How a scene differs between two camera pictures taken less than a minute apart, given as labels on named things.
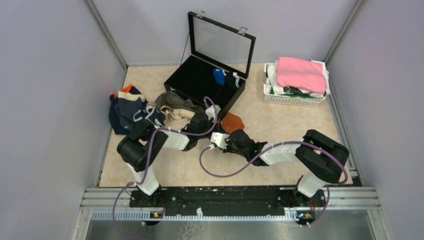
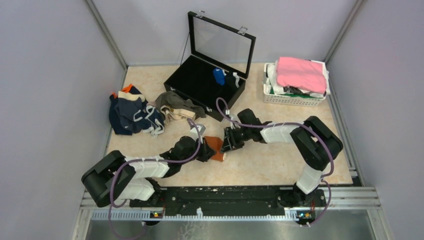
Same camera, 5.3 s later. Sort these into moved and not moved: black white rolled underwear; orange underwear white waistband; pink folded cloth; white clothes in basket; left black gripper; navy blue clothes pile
Moved: orange underwear white waistband; left black gripper
Not moved: navy blue clothes pile; pink folded cloth; white clothes in basket; black white rolled underwear
